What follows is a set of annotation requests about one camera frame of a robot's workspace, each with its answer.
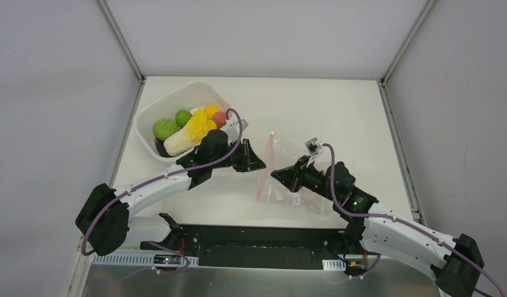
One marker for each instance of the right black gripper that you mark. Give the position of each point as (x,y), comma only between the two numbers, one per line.
(296,175)

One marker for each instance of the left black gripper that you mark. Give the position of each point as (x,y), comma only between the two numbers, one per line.
(243,155)

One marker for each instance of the red apple toy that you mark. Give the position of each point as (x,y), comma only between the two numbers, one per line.
(220,119)

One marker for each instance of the yellow napa cabbage toy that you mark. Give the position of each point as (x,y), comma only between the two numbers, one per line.
(190,135)

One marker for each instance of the orange toy fruit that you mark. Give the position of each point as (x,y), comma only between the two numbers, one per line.
(210,111)

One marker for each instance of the white plastic basket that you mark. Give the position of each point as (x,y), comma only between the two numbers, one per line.
(186,97)

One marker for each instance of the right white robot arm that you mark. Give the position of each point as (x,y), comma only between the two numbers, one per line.
(454,263)

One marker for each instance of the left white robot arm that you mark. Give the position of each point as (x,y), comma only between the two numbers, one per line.
(109,217)

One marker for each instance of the green lime toy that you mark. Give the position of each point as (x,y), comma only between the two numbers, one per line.
(182,117)

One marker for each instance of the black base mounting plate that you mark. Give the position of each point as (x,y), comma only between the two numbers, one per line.
(264,247)

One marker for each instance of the dark eggplant toy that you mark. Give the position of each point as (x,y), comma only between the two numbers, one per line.
(161,149)

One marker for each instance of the green round vegetable toy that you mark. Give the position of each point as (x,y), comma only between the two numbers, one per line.
(164,128)

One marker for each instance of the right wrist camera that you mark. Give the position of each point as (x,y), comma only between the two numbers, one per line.
(314,147)

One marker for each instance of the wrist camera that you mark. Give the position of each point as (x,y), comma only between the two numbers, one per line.
(241,126)
(314,147)

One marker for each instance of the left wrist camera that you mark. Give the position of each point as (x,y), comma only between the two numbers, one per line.
(241,126)

